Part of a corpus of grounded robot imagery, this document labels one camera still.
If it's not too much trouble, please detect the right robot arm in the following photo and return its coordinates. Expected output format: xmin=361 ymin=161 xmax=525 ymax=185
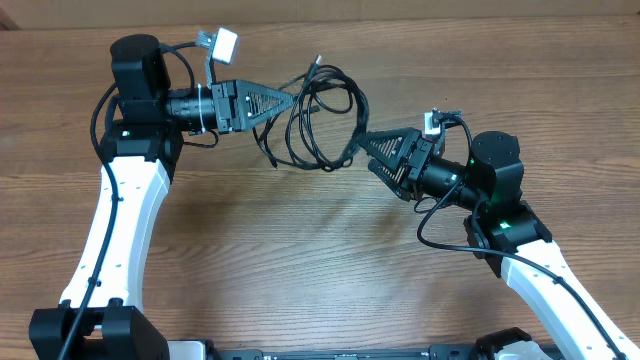
xmin=359 ymin=128 xmax=639 ymax=359

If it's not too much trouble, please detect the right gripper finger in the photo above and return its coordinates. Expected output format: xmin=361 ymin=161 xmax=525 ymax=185
xmin=358 ymin=128 xmax=421 ymax=168
xmin=368 ymin=159 xmax=415 ymax=201

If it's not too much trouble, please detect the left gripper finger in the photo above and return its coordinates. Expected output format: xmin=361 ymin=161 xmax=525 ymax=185
xmin=236 ymin=80 xmax=294 ymax=103
xmin=234 ymin=97 xmax=293 ymax=132

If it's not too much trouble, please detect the black cable bundle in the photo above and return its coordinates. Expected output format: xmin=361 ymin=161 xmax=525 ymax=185
xmin=251 ymin=54 xmax=371 ymax=174

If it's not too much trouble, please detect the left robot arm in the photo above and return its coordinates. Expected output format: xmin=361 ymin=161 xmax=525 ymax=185
xmin=28 ymin=34 xmax=294 ymax=359

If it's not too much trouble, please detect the cardboard wall panel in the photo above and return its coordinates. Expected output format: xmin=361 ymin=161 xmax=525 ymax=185
xmin=1 ymin=0 xmax=639 ymax=30

